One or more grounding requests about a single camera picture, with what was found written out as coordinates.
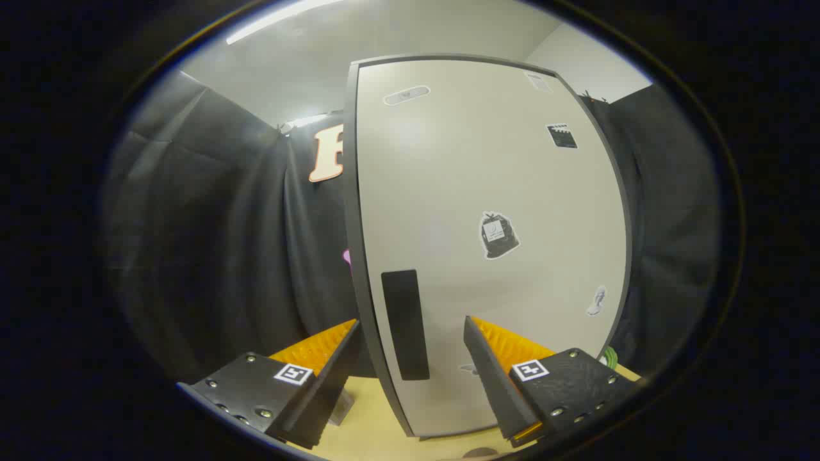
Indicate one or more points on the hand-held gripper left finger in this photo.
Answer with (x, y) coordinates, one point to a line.
(320, 397)

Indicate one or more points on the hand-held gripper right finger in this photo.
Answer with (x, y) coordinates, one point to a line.
(496, 384)

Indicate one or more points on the grey shoe cabinet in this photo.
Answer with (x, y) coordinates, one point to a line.
(351, 192)

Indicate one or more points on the green striped object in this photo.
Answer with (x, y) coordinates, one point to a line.
(610, 357)

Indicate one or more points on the black backdrop cloth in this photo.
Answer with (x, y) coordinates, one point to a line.
(211, 243)

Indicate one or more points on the small ceiling light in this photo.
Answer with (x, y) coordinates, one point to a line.
(307, 120)

